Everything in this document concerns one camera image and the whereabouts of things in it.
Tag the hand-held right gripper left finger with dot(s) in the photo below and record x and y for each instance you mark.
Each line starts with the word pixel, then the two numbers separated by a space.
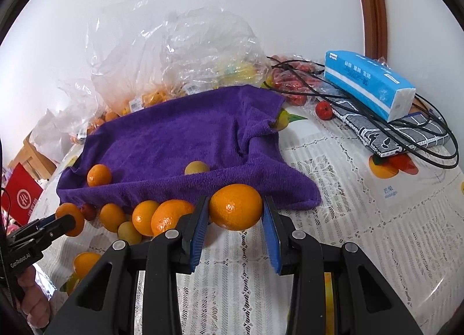
pixel 200 237

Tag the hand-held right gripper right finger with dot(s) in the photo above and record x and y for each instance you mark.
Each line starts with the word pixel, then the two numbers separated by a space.
pixel 272 233

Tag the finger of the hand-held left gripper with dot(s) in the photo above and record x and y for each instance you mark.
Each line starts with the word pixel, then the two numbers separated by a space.
pixel 45 221
pixel 63 220

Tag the small red fruit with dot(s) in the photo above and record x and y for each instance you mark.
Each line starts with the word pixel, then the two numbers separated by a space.
pixel 323 110
pixel 89 211

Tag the large orange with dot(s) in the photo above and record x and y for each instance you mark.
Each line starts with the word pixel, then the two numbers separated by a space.
pixel 235 211

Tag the small yellow fruit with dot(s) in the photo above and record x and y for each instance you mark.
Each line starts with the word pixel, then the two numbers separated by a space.
pixel 197 168
pixel 129 233

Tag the bag of red fruits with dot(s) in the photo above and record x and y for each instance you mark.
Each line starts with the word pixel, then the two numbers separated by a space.
pixel 290 81

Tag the clear bag of yellow fruits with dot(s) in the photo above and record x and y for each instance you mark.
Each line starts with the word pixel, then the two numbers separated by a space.
pixel 217 48

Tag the person's left hand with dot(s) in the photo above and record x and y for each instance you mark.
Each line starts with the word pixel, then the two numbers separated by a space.
pixel 34 302

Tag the red box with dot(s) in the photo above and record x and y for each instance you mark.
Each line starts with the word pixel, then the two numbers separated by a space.
pixel 23 193

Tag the wooden cabinet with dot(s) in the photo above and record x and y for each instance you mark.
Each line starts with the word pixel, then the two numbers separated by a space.
pixel 36 160

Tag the white printed tablecloth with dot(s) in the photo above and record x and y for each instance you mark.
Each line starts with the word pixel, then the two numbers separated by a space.
pixel 344 211

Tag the clear plastic bag of oranges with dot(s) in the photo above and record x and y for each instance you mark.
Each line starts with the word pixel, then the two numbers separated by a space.
pixel 65 117
pixel 119 66

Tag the purple towel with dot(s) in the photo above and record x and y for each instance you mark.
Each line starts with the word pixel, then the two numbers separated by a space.
pixel 174 131

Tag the blue tissue pack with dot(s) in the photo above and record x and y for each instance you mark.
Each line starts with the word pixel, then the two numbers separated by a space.
pixel 362 77

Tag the brown wooden door frame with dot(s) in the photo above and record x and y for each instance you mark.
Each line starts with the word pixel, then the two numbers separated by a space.
pixel 373 12

